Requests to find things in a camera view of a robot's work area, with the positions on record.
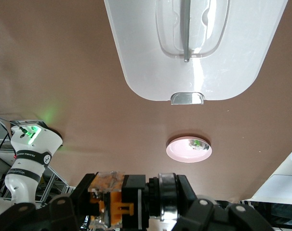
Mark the pink round plate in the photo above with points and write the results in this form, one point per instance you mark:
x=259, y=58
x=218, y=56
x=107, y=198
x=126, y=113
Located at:
x=184, y=156

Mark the aluminium profile frame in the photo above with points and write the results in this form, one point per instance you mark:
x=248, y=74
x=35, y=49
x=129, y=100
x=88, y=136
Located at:
x=58, y=178

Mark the orange black push-button switch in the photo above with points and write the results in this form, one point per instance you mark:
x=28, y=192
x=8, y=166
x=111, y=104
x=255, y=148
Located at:
x=131, y=192

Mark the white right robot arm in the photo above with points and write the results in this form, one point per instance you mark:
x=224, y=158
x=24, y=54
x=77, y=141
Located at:
x=35, y=144

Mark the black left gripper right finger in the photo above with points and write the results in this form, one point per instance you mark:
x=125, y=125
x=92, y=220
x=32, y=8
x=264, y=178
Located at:
x=199, y=214

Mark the white storage box grey latches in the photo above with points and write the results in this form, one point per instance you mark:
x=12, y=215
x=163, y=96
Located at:
x=148, y=60

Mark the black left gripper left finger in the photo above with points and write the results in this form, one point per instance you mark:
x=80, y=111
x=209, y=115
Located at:
x=64, y=214

